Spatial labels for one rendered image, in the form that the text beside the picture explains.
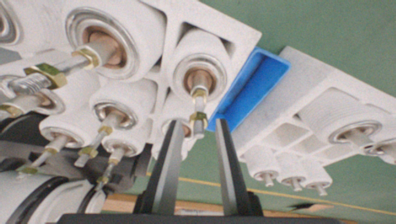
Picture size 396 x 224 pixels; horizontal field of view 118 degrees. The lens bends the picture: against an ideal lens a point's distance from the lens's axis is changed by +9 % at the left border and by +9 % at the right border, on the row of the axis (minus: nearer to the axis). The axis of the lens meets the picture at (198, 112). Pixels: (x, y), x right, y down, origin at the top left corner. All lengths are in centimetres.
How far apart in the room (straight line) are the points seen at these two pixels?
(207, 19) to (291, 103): 27
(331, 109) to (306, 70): 10
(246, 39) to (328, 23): 32
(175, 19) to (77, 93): 21
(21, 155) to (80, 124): 43
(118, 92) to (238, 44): 21
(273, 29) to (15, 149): 94
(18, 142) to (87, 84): 50
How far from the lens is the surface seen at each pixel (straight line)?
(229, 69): 17
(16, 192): 55
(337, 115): 35
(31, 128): 81
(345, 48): 60
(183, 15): 22
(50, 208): 55
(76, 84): 30
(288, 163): 54
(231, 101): 52
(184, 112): 22
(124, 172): 65
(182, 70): 16
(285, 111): 37
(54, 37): 26
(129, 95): 23
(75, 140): 39
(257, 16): 43
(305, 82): 37
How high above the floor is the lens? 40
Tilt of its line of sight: 48 degrees down
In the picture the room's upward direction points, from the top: 178 degrees counter-clockwise
